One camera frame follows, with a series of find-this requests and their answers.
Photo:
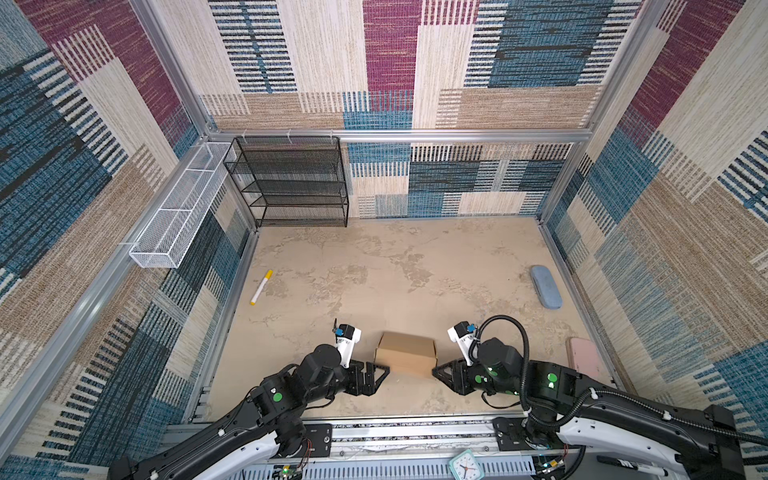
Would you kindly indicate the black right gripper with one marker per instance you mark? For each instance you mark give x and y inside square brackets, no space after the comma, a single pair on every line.
[458,376]

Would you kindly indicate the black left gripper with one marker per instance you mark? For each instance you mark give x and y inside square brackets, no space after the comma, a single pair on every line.
[368,385]

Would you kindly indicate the brown cardboard box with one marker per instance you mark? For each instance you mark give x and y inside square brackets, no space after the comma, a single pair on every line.
[407,354]

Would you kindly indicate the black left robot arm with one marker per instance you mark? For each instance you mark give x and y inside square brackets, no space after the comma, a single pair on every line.
[266,422]

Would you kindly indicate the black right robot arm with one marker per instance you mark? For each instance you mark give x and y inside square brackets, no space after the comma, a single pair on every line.
[562,407]

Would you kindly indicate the small teal alarm clock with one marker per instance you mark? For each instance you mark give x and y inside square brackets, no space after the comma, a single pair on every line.
[465,466]

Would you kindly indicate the blue-grey glasses case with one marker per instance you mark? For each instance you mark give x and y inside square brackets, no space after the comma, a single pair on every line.
[546,287]

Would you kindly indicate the pink flat case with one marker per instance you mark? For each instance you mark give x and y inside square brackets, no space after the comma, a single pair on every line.
[584,357]

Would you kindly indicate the yellow-capped white marker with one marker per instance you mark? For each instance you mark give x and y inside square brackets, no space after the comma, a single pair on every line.
[261,287]

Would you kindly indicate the black marker pen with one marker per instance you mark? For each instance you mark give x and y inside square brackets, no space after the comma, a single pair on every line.
[632,465]

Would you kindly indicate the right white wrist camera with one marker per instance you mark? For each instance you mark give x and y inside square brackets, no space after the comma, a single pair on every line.
[464,335]

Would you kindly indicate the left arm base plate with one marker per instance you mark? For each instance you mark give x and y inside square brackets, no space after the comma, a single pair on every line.
[316,442]

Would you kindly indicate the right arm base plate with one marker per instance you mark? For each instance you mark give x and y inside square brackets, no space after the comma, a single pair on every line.
[511,435]

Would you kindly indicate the black wire shelf rack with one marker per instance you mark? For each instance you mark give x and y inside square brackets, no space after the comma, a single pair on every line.
[290,181]

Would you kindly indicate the white wire mesh basket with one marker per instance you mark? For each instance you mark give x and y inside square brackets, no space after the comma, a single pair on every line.
[166,239]

